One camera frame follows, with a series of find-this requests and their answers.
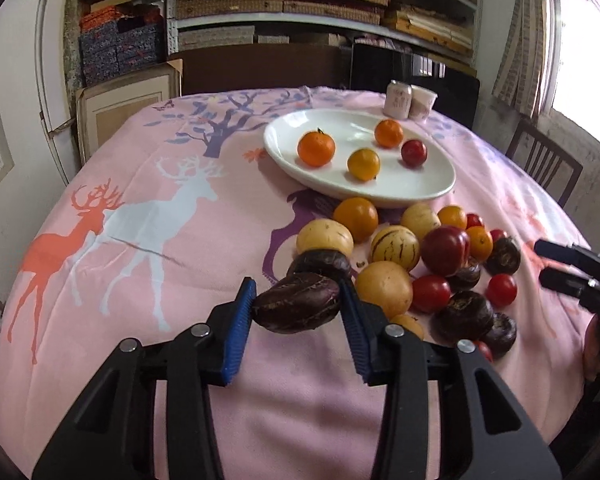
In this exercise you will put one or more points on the dark wooden slatted chair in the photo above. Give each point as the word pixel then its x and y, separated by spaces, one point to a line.
pixel 545 160

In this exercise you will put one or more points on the striped yellow pepino melon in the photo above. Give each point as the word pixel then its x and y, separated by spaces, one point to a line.
pixel 394 247

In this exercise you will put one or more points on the red cherry tomato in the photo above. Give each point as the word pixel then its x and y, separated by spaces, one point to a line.
pixel 431 293
pixel 474 220
pixel 484 350
pixel 413 152
pixel 497 235
pixel 501 290

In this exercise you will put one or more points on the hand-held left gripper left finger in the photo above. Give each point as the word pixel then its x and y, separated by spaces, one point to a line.
pixel 240 330

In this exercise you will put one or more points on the person's right hand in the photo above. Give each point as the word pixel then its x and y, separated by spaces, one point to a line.
pixel 591 355

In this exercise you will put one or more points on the beige patterned curtain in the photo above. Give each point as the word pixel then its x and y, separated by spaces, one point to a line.
pixel 522 35

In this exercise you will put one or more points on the row of grey patterned boxes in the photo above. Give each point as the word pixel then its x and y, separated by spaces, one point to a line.
pixel 215 37

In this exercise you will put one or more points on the dark red plum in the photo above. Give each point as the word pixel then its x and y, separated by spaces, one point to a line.
pixel 445 251

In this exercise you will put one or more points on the pale drink can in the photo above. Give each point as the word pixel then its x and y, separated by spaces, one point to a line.
pixel 397 100

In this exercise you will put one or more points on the black glass panel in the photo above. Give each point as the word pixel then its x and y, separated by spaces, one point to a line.
pixel 375 65

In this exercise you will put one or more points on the orange mandarin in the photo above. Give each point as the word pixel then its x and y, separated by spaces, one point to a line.
pixel 389 133
pixel 316 148

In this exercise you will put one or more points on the pink cloth bundle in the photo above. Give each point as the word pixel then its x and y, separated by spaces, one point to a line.
pixel 375 39

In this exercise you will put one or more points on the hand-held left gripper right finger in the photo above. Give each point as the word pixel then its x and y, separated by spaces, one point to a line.
pixel 355 330

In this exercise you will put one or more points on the grey marble slab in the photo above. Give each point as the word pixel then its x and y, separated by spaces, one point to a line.
pixel 72 60

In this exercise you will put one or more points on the framed cardboard panel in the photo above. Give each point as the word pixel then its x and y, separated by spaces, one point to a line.
pixel 125 110

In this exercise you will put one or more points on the orange tomato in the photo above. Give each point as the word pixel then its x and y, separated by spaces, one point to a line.
pixel 452 217
pixel 363 164
pixel 479 242
pixel 356 217

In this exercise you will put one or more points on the row of orange patterned boxes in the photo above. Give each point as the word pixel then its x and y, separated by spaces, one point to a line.
pixel 102 17

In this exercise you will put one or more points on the white leaning panel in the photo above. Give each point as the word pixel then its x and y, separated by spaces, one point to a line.
pixel 55 85

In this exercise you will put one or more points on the pink deer print tablecloth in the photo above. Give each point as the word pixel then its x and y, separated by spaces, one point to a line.
pixel 180 260

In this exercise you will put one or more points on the white metal shelf rack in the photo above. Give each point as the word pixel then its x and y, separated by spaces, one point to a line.
pixel 170 10

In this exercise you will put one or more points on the stack of flat yellow boxes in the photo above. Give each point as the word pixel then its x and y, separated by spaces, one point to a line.
pixel 430 22

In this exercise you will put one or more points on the dark brown wooden board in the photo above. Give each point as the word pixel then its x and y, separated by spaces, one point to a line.
pixel 260 72

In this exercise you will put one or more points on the stack of blue patterned boxes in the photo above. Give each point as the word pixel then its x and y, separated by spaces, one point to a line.
pixel 115 52

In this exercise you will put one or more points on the white paper cup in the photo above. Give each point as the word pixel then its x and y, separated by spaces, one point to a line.
pixel 422 105

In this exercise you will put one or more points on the white oval plate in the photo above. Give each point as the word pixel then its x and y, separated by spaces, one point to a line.
pixel 420 180

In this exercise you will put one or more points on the bright window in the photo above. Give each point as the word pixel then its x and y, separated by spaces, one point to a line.
pixel 580 60

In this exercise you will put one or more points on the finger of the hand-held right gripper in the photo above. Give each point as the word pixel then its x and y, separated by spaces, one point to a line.
pixel 560 281
pixel 555 249

